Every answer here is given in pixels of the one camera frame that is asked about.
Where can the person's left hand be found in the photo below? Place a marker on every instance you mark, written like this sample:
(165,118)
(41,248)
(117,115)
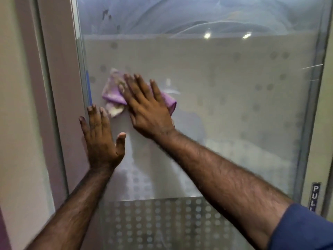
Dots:
(101,148)

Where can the person's blue shirt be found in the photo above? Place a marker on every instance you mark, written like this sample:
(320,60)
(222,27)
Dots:
(304,229)

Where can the person's left forearm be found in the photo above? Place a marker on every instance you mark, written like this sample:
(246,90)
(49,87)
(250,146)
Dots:
(75,210)

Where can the person's right forearm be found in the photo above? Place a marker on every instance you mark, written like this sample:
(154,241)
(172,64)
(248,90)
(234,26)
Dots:
(229,190)

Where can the person's right hand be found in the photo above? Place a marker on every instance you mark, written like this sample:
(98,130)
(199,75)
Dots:
(148,114)

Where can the pull sign plate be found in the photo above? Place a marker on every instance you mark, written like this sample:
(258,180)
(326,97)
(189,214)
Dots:
(314,196)

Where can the frosted dotted glass door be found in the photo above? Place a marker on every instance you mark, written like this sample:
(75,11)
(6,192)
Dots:
(234,101)

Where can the purple cleaning cloth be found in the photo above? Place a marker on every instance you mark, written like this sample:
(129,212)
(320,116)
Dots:
(112,93)

